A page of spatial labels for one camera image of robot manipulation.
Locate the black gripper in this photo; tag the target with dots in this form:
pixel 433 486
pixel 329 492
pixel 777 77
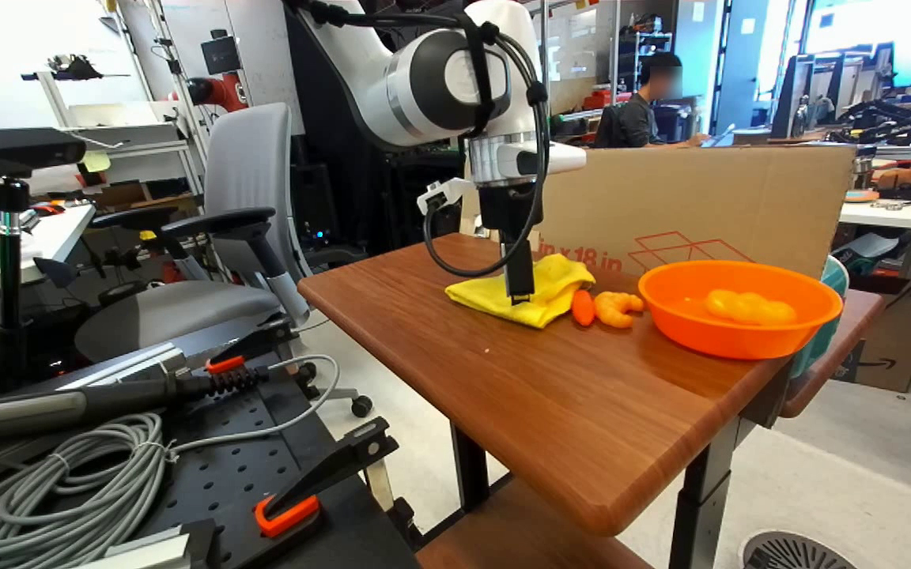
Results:
pixel 506 210

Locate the yellow towel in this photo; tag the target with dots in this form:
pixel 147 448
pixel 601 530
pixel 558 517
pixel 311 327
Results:
pixel 554 281

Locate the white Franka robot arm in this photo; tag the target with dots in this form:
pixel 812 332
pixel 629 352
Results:
pixel 425 84

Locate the orange plastic bowl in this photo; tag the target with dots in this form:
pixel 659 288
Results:
pixel 727 335

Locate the small orange toy carrot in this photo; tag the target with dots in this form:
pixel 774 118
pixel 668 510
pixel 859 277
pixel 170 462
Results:
pixel 614 309

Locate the seated person black shirt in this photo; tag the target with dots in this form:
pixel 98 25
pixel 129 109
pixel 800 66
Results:
pixel 629 121

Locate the brown cardboard sheet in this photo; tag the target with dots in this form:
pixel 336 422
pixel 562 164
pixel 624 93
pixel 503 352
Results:
pixel 709 202

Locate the brown wooden lower shelf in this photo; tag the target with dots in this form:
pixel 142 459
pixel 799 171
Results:
pixel 520 532

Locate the gray mesh office chair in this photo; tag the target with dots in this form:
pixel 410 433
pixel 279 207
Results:
pixel 251 159

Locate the teal container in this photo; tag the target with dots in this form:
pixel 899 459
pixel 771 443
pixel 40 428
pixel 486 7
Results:
pixel 834 286

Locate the red machine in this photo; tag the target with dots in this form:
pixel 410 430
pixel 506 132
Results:
pixel 222 93

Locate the white desk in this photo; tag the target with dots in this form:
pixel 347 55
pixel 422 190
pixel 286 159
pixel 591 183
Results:
pixel 899 215

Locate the open cardboard box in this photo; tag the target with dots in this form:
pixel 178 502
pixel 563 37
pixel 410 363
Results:
pixel 899 335

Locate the round floor fan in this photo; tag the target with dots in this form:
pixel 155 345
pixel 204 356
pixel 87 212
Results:
pixel 793 556

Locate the white table with papers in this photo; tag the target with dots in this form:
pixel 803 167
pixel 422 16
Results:
pixel 55 238

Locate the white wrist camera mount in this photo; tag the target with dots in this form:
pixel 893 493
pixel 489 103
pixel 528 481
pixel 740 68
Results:
pixel 563 159

